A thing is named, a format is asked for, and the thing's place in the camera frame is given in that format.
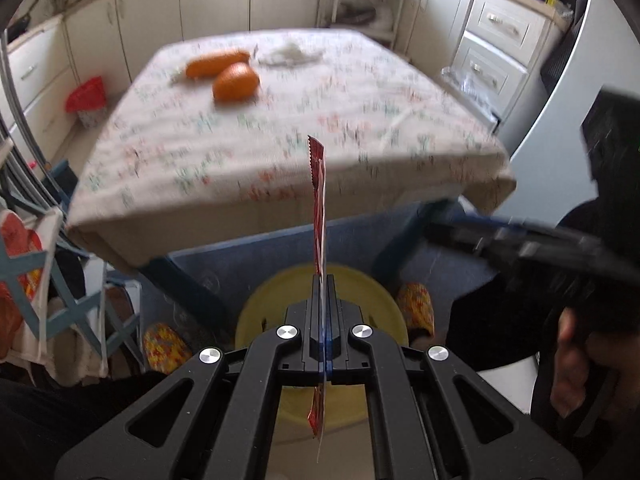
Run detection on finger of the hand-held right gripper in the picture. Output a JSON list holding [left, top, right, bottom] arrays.
[[425, 214, 608, 273]]

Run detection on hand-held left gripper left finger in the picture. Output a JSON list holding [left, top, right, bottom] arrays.
[[55, 275, 324, 480]]

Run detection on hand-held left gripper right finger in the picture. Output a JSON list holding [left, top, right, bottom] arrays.
[[324, 275, 583, 480]]

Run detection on yellow round waste bin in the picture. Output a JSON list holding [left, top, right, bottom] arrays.
[[235, 265, 407, 431]]

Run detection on red snack wrapper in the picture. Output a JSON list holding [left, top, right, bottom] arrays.
[[306, 135, 329, 448]]

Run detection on person's right hand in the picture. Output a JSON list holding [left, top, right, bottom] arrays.
[[550, 306, 640, 420]]

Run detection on white refrigerator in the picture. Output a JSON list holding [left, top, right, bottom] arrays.
[[495, 0, 640, 216]]

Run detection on colourful knitted slipper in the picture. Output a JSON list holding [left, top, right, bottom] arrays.
[[142, 324, 193, 376], [397, 282, 435, 341]]

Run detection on person's right leg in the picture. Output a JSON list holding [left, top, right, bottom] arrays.
[[445, 280, 566, 372]]

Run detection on person's leg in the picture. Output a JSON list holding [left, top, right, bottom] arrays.
[[445, 280, 566, 372], [0, 370, 181, 480]]

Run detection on clear plastic bag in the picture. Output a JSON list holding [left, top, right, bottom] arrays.
[[440, 65, 501, 133]]

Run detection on white panelled drawer cabinet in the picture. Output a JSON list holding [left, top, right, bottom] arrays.
[[400, 0, 571, 126]]

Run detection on table with floral cloth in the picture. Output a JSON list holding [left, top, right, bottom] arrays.
[[65, 27, 517, 267]]

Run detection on white and blue shelf rack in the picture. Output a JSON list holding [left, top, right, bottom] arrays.
[[0, 160, 143, 376]]

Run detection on black wok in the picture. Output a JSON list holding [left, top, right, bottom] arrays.
[[335, 2, 377, 25]]

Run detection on crumpled white tissue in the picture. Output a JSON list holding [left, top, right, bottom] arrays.
[[257, 42, 321, 67]]

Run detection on orange carrot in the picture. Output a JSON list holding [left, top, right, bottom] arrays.
[[185, 49, 251, 79]]

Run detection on person's left leg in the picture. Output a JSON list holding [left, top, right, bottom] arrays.
[[0, 370, 181, 480]]

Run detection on blue dustpan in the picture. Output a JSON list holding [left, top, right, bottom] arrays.
[[40, 159, 81, 211]]

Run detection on red printed bag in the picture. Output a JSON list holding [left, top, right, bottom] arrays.
[[0, 210, 46, 301]]

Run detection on red-lined floor bin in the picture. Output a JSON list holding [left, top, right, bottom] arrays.
[[65, 76, 107, 128]]

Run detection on white double-door base cabinets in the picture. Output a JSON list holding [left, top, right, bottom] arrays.
[[65, 0, 326, 86]]

